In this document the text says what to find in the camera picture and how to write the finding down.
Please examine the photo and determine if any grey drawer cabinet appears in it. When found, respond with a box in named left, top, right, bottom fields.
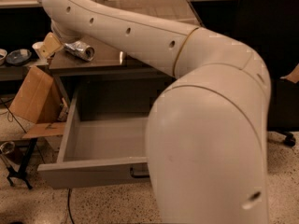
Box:
left=50, top=0, right=200, bottom=103

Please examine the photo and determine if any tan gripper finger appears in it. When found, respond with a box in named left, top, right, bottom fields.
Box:
left=39, top=33, right=64, bottom=59

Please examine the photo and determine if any black metal stand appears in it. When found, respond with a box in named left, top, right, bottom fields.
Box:
left=0, top=138, right=37, bottom=189

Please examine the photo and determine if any silver redbull can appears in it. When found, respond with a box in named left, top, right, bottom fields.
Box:
left=64, top=41, right=94, bottom=62

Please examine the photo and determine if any white paper cup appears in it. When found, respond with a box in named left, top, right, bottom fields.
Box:
left=32, top=41, right=46, bottom=60

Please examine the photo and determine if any black floor cable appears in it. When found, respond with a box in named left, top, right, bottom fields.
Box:
left=66, top=189, right=76, bottom=224

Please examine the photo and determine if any black drawer handle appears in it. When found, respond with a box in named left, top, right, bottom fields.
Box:
left=130, top=164, right=150, bottom=179

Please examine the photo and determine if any dark blue bowl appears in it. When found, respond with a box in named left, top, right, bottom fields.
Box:
left=6, top=49, right=32, bottom=66

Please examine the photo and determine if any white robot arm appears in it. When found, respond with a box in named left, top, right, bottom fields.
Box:
left=42, top=0, right=271, bottom=224

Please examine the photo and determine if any brown cardboard box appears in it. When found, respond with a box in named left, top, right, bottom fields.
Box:
left=9, top=66, right=65, bottom=139

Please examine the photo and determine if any open grey top drawer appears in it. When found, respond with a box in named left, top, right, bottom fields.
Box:
left=38, top=79, right=156, bottom=189

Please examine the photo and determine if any white bowl at edge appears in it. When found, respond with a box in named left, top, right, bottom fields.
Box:
left=0, top=49, right=7, bottom=66

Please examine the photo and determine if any black office chair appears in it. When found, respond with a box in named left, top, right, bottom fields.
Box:
left=233, top=0, right=299, bottom=147

